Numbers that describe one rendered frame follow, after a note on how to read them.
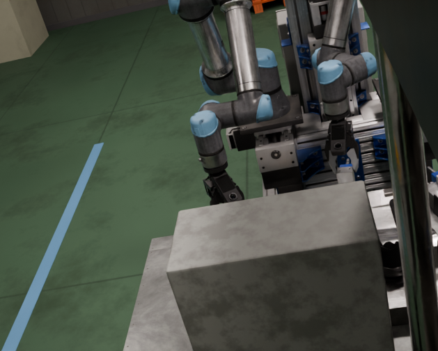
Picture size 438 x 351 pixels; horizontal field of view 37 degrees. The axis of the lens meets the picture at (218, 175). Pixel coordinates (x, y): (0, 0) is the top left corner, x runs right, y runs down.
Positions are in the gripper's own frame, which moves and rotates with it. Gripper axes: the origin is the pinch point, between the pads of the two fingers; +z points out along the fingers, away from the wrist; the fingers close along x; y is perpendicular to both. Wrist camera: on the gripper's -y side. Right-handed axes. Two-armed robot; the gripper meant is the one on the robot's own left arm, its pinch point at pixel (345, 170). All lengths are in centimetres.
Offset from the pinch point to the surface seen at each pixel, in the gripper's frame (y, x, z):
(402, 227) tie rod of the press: -81, -20, -36
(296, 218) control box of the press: -100, -7, -52
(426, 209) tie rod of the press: -81, -25, -39
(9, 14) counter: 493, 432, 42
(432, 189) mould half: 0.7, -25.7, 9.6
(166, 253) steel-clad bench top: -18, 60, 15
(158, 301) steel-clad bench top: -42, 55, 15
